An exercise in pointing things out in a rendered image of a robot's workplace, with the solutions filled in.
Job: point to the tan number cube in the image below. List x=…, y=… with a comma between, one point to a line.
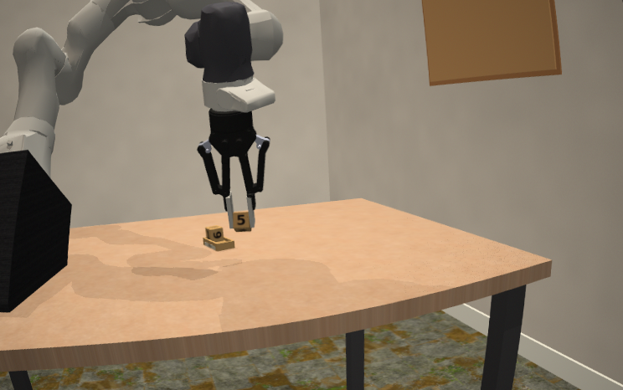
x=241, y=222
x=214, y=233

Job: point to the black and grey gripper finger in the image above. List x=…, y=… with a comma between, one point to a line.
x=204, y=149
x=262, y=143

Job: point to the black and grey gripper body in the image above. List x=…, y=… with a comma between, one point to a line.
x=225, y=124

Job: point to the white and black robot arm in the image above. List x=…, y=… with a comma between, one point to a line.
x=49, y=77

